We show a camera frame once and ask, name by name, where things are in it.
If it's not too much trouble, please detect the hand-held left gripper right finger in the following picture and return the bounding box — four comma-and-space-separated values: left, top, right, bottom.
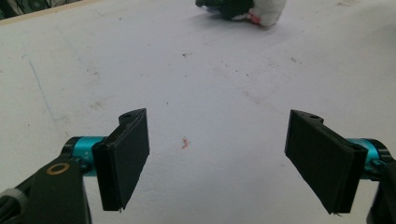
284, 109, 369, 216

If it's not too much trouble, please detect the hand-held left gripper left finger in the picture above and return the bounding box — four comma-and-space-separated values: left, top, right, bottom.
92, 107, 150, 213

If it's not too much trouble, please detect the white foam board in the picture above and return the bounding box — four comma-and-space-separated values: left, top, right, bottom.
0, 0, 396, 224

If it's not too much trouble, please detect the wooden table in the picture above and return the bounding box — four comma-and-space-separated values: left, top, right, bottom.
0, 0, 94, 26

